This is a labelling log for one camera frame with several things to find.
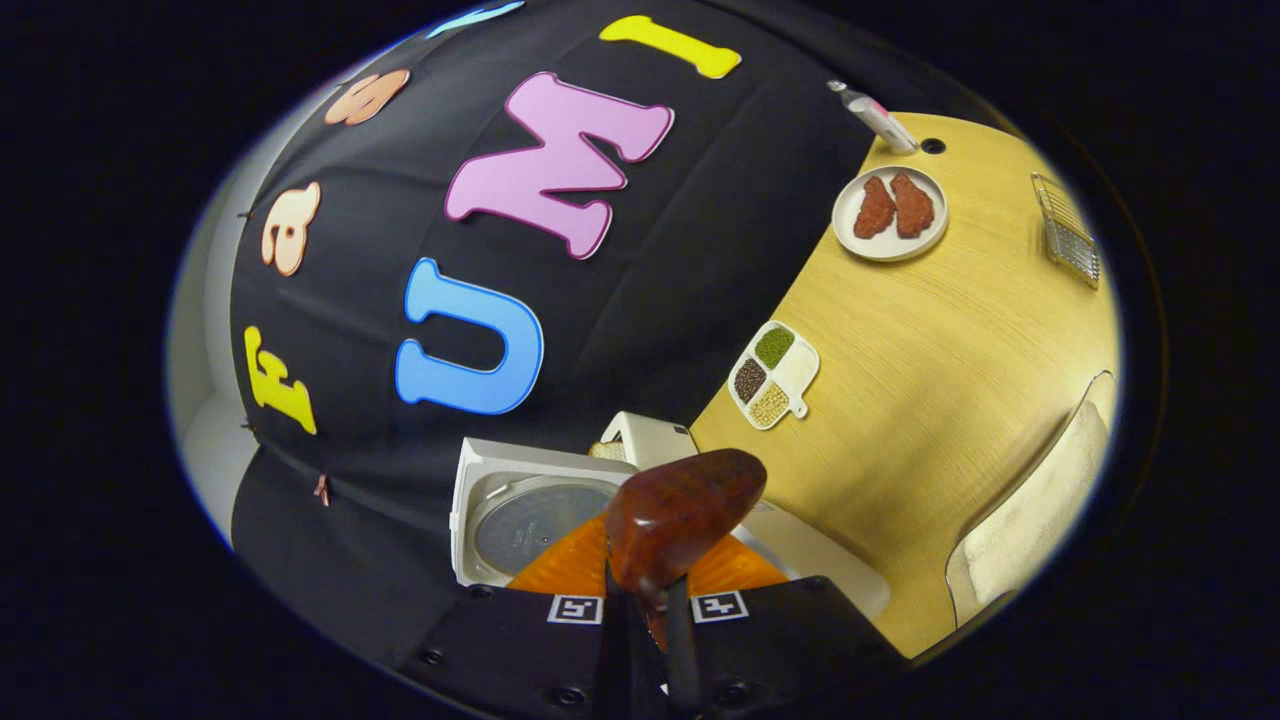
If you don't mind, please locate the white rice cooker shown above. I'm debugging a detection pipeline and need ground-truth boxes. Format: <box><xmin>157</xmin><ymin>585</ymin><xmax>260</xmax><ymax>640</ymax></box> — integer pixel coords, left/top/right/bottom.
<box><xmin>450</xmin><ymin>436</ymin><xmax>893</xmax><ymax>621</ymax></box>

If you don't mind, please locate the white toaster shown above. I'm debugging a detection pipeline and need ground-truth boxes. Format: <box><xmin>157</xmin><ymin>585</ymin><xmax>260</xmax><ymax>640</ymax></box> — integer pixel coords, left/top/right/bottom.
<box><xmin>588</xmin><ymin>411</ymin><xmax>701</xmax><ymax>471</ymax></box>

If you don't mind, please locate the white divided grain dish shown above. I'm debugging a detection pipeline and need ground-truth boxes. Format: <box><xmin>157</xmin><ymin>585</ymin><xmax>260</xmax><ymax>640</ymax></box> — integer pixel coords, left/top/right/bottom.
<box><xmin>727</xmin><ymin>320</ymin><xmax>821</xmax><ymax>432</ymax></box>

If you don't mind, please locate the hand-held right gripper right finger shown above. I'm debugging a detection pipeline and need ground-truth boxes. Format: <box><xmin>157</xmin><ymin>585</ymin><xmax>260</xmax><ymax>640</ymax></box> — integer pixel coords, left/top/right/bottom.
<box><xmin>655</xmin><ymin>522</ymin><xmax>901</xmax><ymax>720</ymax></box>

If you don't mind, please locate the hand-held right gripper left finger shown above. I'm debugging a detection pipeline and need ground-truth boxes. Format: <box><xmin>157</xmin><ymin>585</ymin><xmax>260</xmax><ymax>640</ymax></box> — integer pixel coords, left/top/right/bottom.
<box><xmin>393</xmin><ymin>513</ymin><xmax>646</xmax><ymax>720</ymax></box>

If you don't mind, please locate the round white plate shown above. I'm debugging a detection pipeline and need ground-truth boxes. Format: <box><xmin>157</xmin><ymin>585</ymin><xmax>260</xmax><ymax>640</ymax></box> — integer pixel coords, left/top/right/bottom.
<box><xmin>832</xmin><ymin>165</ymin><xmax>949</xmax><ymax>263</ymax></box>

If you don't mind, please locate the black backdrop cloth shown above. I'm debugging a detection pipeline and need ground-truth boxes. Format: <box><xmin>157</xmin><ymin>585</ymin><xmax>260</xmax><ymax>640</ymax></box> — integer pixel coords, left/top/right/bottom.
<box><xmin>230</xmin><ymin>0</ymin><xmax>1001</xmax><ymax>671</ymax></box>

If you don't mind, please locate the red meat piece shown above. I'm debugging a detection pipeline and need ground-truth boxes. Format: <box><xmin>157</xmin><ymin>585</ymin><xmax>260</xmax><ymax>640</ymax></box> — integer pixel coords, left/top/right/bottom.
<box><xmin>853</xmin><ymin>176</ymin><xmax>898</xmax><ymax>240</ymax></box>
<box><xmin>890</xmin><ymin>173</ymin><xmax>936</xmax><ymax>239</ymax></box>

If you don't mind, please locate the brown wooden spoon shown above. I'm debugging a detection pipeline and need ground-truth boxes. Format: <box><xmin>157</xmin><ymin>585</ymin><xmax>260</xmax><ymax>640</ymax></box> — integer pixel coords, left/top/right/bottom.
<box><xmin>604</xmin><ymin>448</ymin><xmax>769</xmax><ymax>651</ymax></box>

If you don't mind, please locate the metal wire chopstick holder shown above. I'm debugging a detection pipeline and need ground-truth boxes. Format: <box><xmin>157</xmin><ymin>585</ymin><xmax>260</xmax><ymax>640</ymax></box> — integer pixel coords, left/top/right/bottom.
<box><xmin>1031</xmin><ymin>172</ymin><xmax>1103</xmax><ymax>290</ymax></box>

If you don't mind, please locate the clear bottle with pink label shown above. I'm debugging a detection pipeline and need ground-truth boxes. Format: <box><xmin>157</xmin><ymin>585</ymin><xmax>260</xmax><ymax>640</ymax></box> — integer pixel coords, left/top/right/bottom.
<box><xmin>827</xmin><ymin>80</ymin><xmax>919</xmax><ymax>156</ymax></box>

